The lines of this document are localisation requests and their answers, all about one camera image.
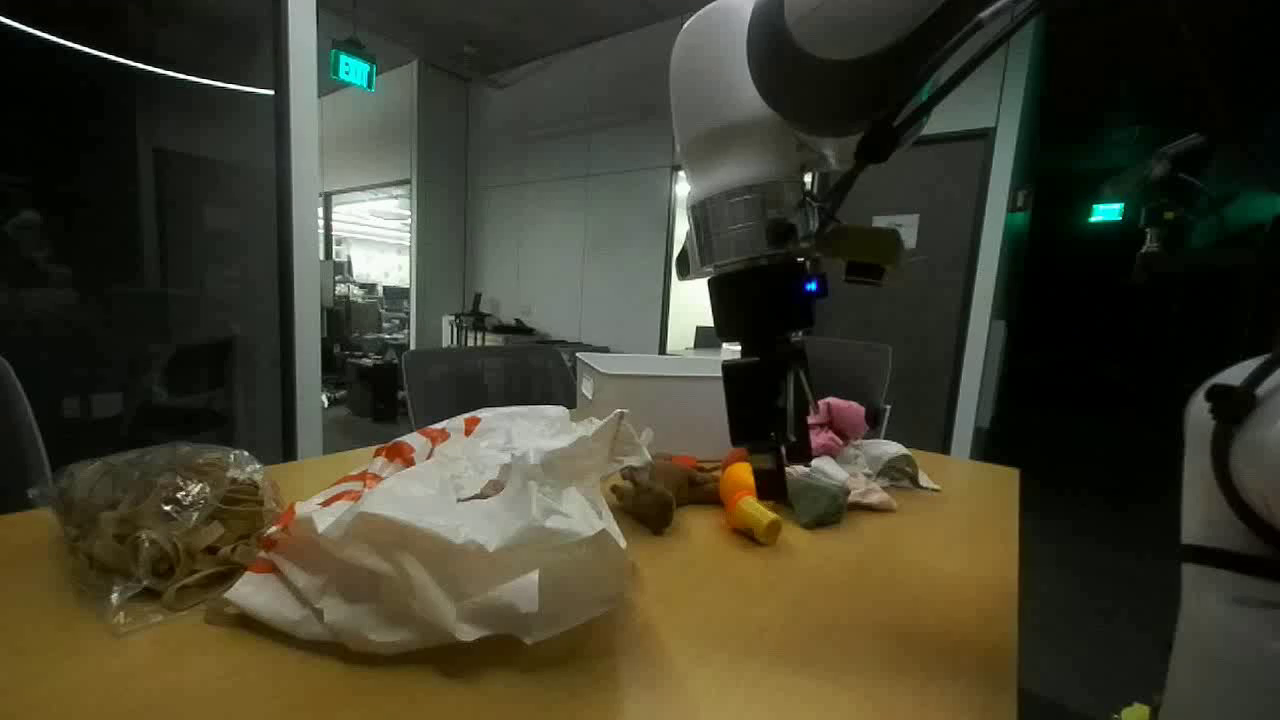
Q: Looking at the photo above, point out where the white plastic bin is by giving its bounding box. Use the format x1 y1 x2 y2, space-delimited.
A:
572 349 737 461

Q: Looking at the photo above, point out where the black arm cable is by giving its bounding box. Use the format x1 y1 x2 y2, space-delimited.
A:
812 0 1048 232

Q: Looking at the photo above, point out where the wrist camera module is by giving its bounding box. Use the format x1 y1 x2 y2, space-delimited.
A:
817 226 906 290

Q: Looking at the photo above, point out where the clear bag of snacks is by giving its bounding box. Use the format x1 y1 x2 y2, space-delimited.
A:
37 440 278 632

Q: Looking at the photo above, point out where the white plastic bag orange print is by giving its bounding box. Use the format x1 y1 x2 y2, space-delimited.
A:
219 404 656 655

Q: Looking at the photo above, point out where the white cloth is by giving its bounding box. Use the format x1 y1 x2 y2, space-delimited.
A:
837 437 944 513

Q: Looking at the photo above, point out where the pink cloth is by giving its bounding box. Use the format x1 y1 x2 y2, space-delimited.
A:
804 392 872 465

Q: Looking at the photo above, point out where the white paper door sign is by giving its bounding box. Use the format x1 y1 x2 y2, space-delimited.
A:
872 213 925 258

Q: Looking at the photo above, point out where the green exit sign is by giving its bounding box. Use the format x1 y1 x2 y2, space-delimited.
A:
329 41 378 96

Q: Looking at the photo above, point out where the grey office chair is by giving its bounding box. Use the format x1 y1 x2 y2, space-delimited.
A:
397 341 579 431
801 333 897 440

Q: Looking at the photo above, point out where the black base cable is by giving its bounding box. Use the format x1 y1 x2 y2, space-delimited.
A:
1198 353 1280 551

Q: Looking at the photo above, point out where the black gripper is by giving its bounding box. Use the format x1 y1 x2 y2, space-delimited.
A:
704 258 833 465

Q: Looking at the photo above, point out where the green fabric pouch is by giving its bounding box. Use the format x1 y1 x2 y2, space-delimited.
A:
778 461 852 531

